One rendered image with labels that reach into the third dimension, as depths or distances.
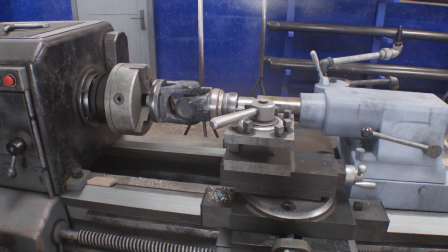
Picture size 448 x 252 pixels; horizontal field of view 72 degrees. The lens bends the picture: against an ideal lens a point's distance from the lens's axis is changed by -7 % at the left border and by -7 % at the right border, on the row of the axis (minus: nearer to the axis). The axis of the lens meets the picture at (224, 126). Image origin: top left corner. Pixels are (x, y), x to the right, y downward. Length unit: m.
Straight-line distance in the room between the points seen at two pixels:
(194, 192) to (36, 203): 0.51
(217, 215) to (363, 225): 0.42
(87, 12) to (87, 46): 3.42
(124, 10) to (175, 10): 0.65
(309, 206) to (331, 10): 3.37
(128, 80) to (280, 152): 0.52
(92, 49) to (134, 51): 3.18
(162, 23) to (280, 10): 1.44
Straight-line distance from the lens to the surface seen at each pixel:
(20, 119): 1.10
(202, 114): 1.07
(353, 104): 1.04
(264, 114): 0.82
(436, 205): 1.21
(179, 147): 1.36
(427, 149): 1.09
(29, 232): 1.17
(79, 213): 1.25
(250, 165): 0.82
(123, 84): 1.08
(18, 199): 1.25
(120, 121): 1.10
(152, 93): 1.09
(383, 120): 1.07
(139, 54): 4.41
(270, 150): 0.85
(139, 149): 1.40
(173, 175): 1.40
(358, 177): 0.93
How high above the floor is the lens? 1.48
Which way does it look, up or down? 24 degrees down
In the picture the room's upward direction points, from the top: 1 degrees clockwise
